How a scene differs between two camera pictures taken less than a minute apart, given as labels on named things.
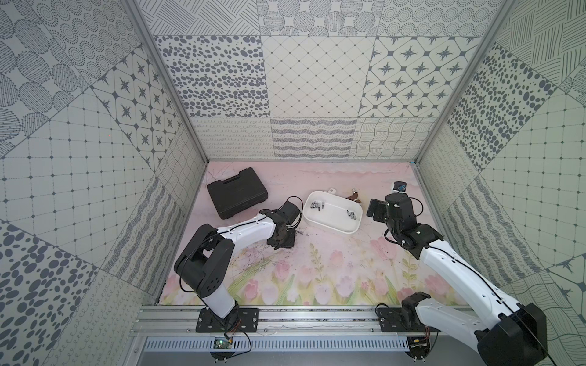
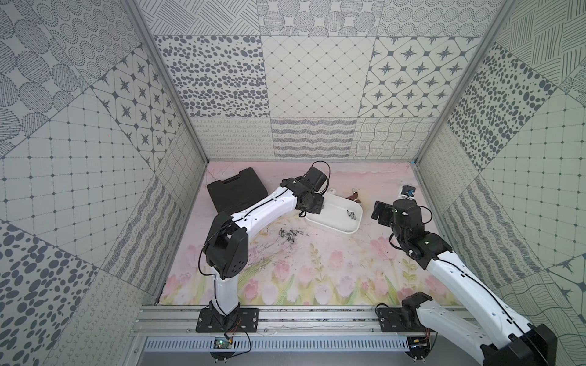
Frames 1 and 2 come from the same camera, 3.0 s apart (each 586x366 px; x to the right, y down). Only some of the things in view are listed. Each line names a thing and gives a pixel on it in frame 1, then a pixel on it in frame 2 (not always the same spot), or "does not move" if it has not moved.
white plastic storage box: (333, 211) does not move
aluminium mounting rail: (275, 322) does not move
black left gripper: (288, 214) -> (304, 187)
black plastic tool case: (237, 194) does not move
